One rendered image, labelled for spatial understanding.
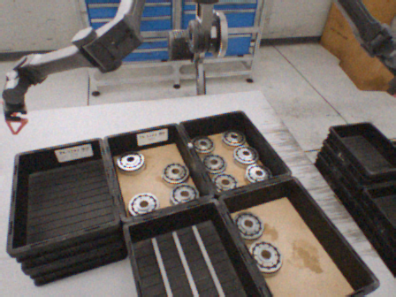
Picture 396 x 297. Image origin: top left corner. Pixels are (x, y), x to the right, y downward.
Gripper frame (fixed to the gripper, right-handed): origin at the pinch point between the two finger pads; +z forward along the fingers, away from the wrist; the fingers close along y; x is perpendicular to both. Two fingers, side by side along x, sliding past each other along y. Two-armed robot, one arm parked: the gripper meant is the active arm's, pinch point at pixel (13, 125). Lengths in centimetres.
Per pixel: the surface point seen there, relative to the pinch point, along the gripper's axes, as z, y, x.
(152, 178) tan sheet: 0, -35, -41
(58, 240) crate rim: 3, -51, -5
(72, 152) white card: 2.3, -14.1, -17.6
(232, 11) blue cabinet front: -47, 121, -183
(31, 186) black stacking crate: 14.7, -17.6, -4.3
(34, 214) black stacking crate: 15.0, -30.2, -3.3
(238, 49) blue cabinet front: -17, 118, -207
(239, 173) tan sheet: -12, -48, -70
